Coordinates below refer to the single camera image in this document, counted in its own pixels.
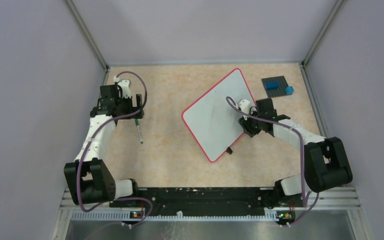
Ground green white marker pen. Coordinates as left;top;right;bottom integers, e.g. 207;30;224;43
135;119;144;144

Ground pink framed whiteboard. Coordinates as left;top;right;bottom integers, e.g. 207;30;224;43
181;68;256;163

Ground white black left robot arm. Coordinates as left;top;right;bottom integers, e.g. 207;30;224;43
63;79;144;207

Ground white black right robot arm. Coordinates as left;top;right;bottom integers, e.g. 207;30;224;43
234;98;353;206

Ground black whiteboard clip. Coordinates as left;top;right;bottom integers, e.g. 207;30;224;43
226;147;233;155

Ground dark blue lego brick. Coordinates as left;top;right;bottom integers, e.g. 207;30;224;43
265;81;280;91

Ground grey lego baseplate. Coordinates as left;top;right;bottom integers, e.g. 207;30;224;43
261;75;289;98

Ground light blue lego brick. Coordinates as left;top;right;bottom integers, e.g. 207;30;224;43
284;86;295;96

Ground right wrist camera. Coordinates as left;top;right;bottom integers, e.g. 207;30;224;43
237;99;257;115

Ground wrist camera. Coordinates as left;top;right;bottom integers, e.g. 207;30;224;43
113;76;133;99
237;99;257;115

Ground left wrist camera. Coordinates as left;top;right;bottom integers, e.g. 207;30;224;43
113;76;133;99

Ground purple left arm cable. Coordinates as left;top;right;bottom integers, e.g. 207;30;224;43
75;70;154;229

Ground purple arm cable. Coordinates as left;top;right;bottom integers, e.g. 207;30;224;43
75;70;154;229
225;96;320;227

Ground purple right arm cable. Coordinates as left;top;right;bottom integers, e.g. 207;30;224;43
225;96;320;227

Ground white toothed cable duct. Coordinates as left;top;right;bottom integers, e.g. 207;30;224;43
71;210;279;222

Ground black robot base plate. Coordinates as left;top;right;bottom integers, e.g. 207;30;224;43
109;187;303;217

